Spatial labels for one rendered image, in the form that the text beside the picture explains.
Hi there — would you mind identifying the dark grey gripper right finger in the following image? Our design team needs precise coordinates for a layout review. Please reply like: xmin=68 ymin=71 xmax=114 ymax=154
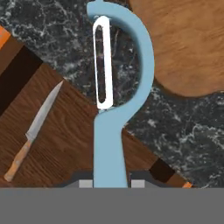
xmin=127 ymin=170 xmax=168 ymax=189

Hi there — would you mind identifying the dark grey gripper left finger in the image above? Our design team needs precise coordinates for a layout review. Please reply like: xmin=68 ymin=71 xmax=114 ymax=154
xmin=53 ymin=170 xmax=95 ymax=189

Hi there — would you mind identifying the light blue peeler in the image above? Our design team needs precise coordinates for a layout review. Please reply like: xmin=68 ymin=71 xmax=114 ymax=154
xmin=86 ymin=0 xmax=156 ymax=189

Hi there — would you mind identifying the dark striped wooden cutting board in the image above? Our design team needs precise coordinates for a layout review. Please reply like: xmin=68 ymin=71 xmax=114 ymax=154
xmin=0 ymin=25 xmax=194 ymax=189

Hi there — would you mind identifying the light round wooden cutting board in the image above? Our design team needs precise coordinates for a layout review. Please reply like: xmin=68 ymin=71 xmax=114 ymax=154
xmin=127 ymin=0 xmax=224 ymax=98

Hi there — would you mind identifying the knife with wooden handle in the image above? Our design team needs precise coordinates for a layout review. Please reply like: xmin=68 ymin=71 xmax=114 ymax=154
xmin=3 ymin=80 xmax=65 ymax=183

